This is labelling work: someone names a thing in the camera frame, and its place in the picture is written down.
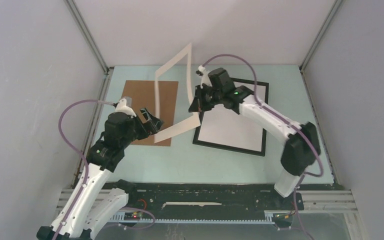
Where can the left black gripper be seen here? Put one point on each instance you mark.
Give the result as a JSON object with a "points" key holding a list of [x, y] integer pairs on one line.
{"points": [[153, 125]]}

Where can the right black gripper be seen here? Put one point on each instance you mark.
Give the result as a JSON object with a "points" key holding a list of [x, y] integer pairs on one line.
{"points": [[199, 105]]}

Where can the cat photo print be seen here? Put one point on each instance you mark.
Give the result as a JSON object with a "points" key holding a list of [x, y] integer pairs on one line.
{"points": [[231, 129]]}

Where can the black picture frame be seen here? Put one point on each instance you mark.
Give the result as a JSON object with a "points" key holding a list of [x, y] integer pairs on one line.
{"points": [[231, 126]]}

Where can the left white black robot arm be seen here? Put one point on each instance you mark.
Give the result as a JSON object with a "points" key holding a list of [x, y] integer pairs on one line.
{"points": [[79, 219]]}

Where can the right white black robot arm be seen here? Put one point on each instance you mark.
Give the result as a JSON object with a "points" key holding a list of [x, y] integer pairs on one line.
{"points": [[301, 145]]}

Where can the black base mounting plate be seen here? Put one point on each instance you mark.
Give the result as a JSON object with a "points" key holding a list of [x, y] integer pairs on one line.
{"points": [[232, 201]]}

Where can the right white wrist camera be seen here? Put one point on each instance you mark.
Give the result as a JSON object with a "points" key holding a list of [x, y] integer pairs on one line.
{"points": [[203, 74]]}

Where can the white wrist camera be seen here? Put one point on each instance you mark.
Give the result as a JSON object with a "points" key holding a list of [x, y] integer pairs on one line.
{"points": [[124, 105], [203, 74]]}

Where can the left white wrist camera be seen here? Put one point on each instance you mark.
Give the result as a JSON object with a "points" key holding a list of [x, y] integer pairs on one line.
{"points": [[124, 105]]}

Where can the left aluminium corner post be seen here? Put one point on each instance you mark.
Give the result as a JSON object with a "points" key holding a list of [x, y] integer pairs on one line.
{"points": [[86, 33]]}

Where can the aluminium corner post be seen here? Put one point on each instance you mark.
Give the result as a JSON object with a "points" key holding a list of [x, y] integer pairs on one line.
{"points": [[321, 33], [86, 33]]}

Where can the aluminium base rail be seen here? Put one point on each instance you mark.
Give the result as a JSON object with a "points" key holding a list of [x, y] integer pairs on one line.
{"points": [[351, 217]]}

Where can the right aluminium corner post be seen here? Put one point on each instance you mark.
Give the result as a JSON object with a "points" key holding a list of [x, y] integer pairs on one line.
{"points": [[321, 33]]}

